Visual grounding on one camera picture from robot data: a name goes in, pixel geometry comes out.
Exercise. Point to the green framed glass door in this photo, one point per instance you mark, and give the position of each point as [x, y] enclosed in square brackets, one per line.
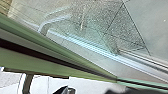
[50, 50]

